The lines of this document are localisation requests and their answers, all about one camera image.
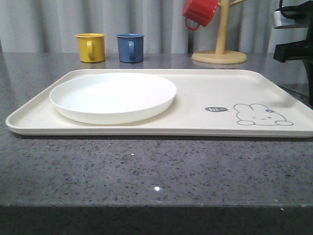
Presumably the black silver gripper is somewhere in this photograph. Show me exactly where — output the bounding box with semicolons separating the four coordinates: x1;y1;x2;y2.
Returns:
272;0;313;103

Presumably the white round plate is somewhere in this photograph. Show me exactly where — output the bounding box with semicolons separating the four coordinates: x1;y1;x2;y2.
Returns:
49;72;177;124

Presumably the wooden mug tree stand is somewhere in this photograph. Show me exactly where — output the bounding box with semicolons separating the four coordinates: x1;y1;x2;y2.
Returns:
192;0;247;64

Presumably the red enamel mug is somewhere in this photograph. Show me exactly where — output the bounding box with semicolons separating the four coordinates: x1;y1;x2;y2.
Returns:
182;0;219;31

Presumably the cream bunny print tray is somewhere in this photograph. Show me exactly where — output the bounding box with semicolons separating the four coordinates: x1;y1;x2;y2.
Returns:
6;69;313;138

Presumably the blue enamel mug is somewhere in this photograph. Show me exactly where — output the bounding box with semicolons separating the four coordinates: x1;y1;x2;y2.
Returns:
116;33;144;63

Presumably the yellow enamel mug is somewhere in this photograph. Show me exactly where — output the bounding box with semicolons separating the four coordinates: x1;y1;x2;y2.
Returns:
75;33;105;63

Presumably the grey pleated curtain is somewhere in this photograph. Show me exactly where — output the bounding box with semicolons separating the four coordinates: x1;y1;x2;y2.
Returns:
0;0;313;54

